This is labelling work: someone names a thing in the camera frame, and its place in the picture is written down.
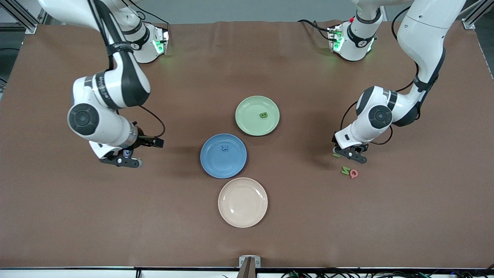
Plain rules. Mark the green plate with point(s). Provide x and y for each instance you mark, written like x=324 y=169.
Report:
x=247 y=116

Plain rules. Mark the green foam capital B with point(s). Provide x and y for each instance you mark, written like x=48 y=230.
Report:
x=263 y=115

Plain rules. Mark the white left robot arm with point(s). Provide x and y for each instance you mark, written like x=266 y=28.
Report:
x=424 y=38

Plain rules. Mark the grey metal bracket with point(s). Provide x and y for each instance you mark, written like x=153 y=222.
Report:
x=242 y=262

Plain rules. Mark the brown table cover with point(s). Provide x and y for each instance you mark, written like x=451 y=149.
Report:
x=77 y=216

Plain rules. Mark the aluminium frame profile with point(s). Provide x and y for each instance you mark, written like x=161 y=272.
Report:
x=23 y=23
x=469 y=24

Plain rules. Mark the beige plate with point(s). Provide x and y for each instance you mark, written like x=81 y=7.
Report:
x=242 y=202

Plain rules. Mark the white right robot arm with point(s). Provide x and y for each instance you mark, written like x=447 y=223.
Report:
x=112 y=127

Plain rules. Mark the pink foam letter Q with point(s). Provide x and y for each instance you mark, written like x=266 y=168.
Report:
x=351 y=174

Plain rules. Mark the green foam letter N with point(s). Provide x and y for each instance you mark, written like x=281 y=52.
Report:
x=345 y=170

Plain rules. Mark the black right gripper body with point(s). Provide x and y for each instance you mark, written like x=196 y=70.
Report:
x=146 y=141

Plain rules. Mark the blue plate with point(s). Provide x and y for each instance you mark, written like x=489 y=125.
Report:
x=223 y=164

